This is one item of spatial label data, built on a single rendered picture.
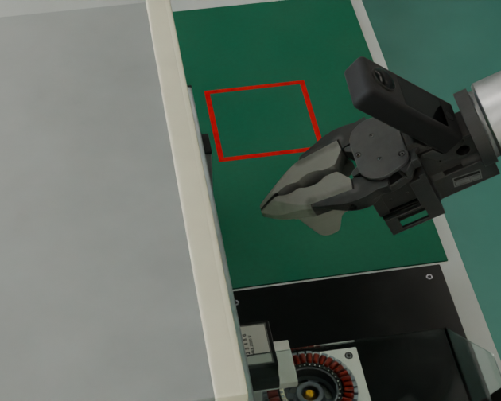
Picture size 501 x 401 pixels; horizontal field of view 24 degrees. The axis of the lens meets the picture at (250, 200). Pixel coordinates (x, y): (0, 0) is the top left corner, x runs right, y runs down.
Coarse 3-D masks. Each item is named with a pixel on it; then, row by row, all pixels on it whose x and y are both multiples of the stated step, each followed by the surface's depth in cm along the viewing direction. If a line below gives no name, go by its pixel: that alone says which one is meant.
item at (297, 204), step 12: (324, 180) 103; (336, 180) 103; (348, 180) 102; (300, 192) 104; (312, 192) 103; (324, 192) 103; (336, 192) 102; (276, 204) 104; (288, 204) 104; (300, 204) 103; (276, 216) 105; (288, 216) 104; (300, 216) 104; (312, 216) 104; (324, 216) 105; (336, 216) 105; (312, 228) 106; (324, 228) 106; (336, 228) 107
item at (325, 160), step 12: (336, 144) 105; (312, 156) 106; (324, 156) 105; (336, 156) 104; (300, 168) 106; (312, 168) 105; (324, 168) 104; (336, 168) 104; (348, 168) 107; (288, 180) 105; (300, 180) 105; (312, 180) 105; (276, 192) 105; (288, 192) 106; (264, 204) 106
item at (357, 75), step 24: (360, 72) 97; (384, 72) 97; (360, 96) 96; (384, 96) 96; (408, 96) 99; (432, 96) 102; (384, 120) 98; (408, 120) 98; (432, 120) 99; (456, 120) 102; (432, 144) 101; (456, 144) 101
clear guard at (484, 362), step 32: (288, 352) 109; (320, 352) 109; (352, 352) 109; (384, 352) 109; (416, 352) 109; (448, 352) 109; (480, 352) 113; (256, 384) 106; (288, 384) 106; (320, 384) 106; (352, 384) 106; (384, 384) 106; (416, 384) 106; (448, 384) 106; (480, 384) 109
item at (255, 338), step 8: (240, 328) 129; (248, 328) 129; (256, 328) 129; (264, 328) 129; (248, 336) 128; (256, 336) 128; (264, 336) 128; (248, 344) 127; (256, 344) 127; (264, 344) 127; (272, 344) 127; (280, 344) 132; (288, 344) 132; (248, 352) 126; (256, 352) 126
